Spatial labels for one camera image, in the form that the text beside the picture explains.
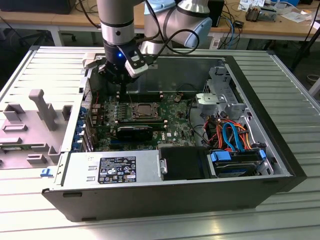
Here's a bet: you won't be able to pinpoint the hard disk in blue carrier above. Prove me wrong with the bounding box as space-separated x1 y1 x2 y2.
206 147 267 179

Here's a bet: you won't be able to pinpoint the silver power supply unit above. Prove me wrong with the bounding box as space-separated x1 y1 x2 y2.
56 149 162 187

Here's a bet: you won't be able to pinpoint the orange power wire bundle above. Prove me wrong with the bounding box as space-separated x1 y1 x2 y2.
202 116 253 151

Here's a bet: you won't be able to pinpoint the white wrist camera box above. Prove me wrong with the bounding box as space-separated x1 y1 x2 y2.
124 46 149 79

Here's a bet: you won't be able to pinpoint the black open PC case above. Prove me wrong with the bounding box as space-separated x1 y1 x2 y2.
41 51 308 223

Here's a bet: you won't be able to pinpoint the large black equipment box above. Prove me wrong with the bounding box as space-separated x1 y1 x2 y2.
0 0 77 15

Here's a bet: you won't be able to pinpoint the thin black wire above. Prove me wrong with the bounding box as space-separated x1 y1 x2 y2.
176 83 208 94

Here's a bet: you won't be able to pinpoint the long wooden desk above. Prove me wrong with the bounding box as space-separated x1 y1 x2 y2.
0 0 320 42

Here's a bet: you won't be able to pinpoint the CPU socket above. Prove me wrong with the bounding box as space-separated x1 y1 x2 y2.
129 101 162 121

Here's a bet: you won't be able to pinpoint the grey plastic parts rack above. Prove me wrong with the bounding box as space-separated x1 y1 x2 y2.
0 88 74 171

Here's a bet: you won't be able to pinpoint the silver metal drive cage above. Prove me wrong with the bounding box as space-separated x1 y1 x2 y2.
199 65 251 121

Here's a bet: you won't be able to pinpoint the thick black camera cable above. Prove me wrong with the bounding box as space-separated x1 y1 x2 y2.
147 29 201 66

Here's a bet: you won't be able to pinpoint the green motherboard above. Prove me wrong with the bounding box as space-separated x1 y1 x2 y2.
91 91 200 152

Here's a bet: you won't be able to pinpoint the tall black box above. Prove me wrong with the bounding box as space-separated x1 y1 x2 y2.
211 0 226 28

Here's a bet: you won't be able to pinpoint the grey metal device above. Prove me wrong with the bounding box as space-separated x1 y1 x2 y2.
259 6 278 23

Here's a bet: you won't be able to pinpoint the black tripod leg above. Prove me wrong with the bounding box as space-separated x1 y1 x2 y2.
291 21 320 73

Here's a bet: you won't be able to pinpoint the thick black wire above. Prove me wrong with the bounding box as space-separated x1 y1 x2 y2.
186 99 211 148

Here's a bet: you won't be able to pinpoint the black NVIDIA graphics card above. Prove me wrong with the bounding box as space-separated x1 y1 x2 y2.
116 124 154 141

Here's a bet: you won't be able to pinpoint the metal socket cover frame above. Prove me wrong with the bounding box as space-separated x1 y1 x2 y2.
132 101 161 120

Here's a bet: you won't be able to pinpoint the blue expansion slot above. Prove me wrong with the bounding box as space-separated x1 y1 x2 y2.
109 139 131 146

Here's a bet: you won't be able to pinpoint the blue flat data wire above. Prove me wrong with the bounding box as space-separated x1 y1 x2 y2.
221 121 248 153

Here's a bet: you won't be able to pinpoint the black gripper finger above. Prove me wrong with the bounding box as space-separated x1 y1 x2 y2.
98 61 125 100
124 74 139 100

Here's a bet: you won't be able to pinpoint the metal CPU cooler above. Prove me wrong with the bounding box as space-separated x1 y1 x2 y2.
244 5 261 23

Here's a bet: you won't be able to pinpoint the white paper sheets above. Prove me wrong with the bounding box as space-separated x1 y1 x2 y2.
280 8 314 24

